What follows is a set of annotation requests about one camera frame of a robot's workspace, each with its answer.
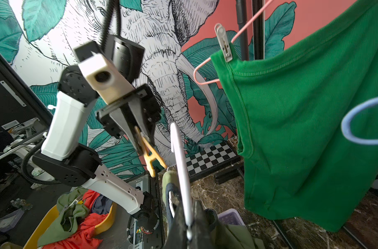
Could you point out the checkerboard calibration plate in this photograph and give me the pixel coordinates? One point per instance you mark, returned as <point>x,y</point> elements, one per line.
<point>210,160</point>

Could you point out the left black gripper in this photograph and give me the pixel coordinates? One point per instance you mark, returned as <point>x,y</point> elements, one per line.
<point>138,108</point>

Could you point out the light blue wire hanger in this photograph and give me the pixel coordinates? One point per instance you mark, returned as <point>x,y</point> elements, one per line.
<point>360,124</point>

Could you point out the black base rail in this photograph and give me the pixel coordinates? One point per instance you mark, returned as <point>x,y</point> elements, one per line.
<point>145,229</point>

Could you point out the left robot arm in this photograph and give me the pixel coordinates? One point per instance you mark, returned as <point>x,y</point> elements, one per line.
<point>70,25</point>

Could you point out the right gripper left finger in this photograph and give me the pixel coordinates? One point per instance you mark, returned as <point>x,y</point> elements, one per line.
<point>177,236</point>

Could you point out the white wire hanger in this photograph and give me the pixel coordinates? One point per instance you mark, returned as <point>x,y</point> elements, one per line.
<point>178,149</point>

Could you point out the black clothes rack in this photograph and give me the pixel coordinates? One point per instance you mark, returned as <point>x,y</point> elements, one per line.
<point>252,46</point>

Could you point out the pink wire hanger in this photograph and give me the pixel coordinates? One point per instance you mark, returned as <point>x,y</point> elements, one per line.
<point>244,28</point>

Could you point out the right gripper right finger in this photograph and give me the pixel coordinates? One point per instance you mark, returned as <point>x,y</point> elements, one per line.
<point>201,238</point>

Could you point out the olive tank top grey trim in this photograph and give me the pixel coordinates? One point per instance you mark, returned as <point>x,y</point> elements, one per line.
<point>222,236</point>

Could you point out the wooden clothespin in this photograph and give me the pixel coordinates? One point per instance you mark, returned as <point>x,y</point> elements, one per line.
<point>149,153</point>

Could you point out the yellow bin of clothes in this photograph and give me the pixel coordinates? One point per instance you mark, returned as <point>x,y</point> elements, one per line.
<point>74,222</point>

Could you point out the lavender plastic basket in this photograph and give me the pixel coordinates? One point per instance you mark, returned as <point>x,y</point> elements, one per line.
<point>231,217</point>

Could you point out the grey clothespin on green top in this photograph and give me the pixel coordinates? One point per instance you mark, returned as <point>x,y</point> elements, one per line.
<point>223,42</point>

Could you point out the green tank top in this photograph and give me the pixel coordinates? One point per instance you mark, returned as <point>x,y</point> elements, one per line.
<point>288,111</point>

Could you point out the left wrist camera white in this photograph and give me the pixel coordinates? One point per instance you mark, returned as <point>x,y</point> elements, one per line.
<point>101,73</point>

